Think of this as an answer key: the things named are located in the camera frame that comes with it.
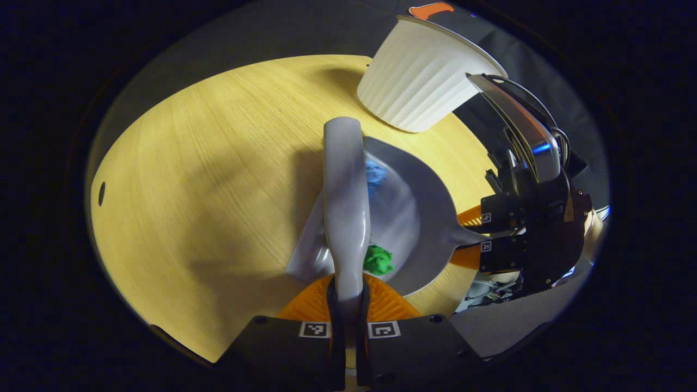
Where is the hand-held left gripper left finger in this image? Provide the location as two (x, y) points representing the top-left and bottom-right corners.
(218, 273), (346, 392)

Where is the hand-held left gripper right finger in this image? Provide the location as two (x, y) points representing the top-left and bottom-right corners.
(357, 272), (482, 390)

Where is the grey dustpan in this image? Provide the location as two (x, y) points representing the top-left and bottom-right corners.
(286, 136), (493, 297)

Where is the green paper trash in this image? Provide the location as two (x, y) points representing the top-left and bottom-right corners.
(363, 244), (395, 275)

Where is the blue paper trash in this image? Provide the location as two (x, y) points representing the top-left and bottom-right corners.
(365, 159), (388, 199)

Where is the white ribbed garbage bin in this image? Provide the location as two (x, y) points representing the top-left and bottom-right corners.
(357, 15), (508, 133)

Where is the small grey broom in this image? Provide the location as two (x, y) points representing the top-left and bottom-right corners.
(321, 117), (373, 354)

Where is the black cable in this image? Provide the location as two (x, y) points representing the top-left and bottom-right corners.
(504, 76), (572, 169)

